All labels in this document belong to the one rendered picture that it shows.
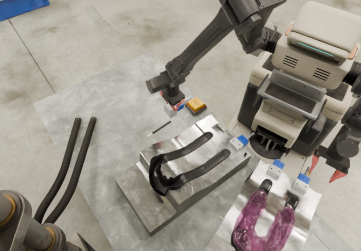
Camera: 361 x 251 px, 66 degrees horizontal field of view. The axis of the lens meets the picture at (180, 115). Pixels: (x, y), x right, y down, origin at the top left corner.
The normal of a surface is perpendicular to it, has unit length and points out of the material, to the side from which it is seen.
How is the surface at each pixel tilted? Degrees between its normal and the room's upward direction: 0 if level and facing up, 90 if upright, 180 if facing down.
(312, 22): 42
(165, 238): 0
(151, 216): 0
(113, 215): 0
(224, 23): 79
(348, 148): 64
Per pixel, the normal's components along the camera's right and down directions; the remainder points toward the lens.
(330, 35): -0.37, -0.01
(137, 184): 0.02, -0.61
